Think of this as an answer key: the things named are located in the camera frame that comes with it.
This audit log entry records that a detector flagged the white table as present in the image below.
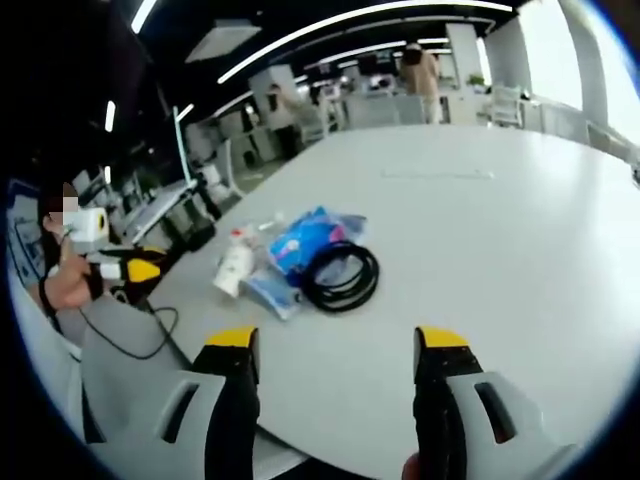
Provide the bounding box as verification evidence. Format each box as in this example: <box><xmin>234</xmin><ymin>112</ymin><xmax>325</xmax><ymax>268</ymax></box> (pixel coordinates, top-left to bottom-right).
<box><xmin>9</xmin><ymin>123</ymin><xmax>640</xmax><ymax>480</ymax></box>

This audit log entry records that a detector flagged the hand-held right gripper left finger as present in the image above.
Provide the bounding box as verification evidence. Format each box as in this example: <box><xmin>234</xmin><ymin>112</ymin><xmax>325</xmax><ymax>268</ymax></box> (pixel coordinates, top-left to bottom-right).
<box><xmin>81</xmin><ymin>325</ymin><xmax>262</xmax><ymax>480</ymax></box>

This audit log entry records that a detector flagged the thin black cable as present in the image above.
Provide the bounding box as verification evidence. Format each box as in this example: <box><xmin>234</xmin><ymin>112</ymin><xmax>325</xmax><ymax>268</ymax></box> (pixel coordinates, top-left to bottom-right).
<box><xmin>79</xmin><ymin>295</ymin><xmax>180</xmax><ymax>360</ymax></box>

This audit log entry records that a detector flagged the small white tube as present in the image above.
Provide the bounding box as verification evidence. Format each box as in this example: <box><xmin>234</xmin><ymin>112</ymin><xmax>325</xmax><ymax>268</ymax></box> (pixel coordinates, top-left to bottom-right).
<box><xmin>256</xmin><ymin>211</ymin><xmax>286</xmax><ymax>232</ymax></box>

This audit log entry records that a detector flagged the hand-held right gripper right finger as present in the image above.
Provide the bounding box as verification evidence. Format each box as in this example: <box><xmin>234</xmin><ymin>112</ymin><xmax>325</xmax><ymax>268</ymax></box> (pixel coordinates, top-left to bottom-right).
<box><xmin>412</xmin><ymin>325</ymin><xmax>576</xmax><ymax>480</ymax></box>

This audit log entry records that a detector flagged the white upright pole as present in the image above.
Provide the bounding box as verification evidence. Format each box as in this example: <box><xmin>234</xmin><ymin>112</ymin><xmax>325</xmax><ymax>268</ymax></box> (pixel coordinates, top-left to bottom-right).
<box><xmin>171</xmin><ymin>104</ymin><xmax>199</xmax><ymax>187</ymax></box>

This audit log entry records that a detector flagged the person's right hand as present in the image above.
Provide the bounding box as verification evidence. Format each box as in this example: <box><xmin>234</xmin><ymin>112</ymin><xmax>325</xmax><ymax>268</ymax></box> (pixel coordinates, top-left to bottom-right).
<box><xmin>402</xmin><ymin>452</ymin><xmax>427</xmax><ymax>480</ymax></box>

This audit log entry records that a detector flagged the person's left hand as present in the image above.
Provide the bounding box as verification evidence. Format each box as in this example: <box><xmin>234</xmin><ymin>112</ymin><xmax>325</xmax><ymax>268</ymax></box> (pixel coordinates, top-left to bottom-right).
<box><xmin>48</xmin><ymin>253</ymin><xmax>104</xmax><ymax>312</ymax></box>

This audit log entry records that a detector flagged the blue plastic packet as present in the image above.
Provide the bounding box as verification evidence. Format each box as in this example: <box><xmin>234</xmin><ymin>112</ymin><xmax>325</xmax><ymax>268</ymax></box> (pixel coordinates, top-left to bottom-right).
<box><xmin>267</xmin><ymin>203</ymin><xmax>369</xmax><ymax>282</ymax></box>

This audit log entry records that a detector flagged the person's grey clothed torso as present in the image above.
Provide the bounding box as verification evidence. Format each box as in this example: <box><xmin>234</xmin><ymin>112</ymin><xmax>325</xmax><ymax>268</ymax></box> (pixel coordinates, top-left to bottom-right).
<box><xmin>12</xmin><ymin>194</ymin><xmax>84</xmax><ymax>401</ymax></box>

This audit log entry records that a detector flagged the white spray bottle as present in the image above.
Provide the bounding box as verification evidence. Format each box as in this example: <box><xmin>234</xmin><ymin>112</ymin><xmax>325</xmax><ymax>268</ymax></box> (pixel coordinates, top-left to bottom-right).
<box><xmin>211</xmin><ymin>227</ymin><xmax>257</xmax><ymax>300</ymax></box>

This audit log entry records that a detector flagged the clear packet with blue print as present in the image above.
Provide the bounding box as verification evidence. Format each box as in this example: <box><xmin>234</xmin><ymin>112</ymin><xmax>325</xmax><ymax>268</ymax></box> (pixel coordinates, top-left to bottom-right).
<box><xmin>239</xmin><ymin>269</ymin><xmax>304</xmax><ymax>322</ymax></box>

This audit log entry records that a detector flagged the white office chair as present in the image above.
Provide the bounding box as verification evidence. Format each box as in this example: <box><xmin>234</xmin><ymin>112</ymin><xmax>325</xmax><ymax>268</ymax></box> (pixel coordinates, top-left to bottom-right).
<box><xmin>491</xmin><ymin>84</ymin><xmax>525</xmax><ymax>127</ymax></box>

